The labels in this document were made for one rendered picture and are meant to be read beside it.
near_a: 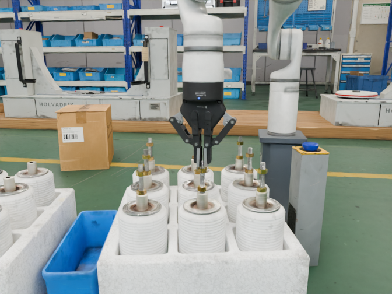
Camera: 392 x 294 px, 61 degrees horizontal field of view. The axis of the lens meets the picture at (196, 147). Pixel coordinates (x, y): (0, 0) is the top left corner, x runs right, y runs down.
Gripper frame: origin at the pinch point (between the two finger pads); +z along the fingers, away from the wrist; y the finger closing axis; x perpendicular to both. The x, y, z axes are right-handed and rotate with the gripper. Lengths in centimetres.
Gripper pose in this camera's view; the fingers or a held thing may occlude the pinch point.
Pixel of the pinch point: (202, 156)
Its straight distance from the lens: 64.2
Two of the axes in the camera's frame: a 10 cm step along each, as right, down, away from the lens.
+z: 0.0, 9.7, 2.4
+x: 2.0, -2.4, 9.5
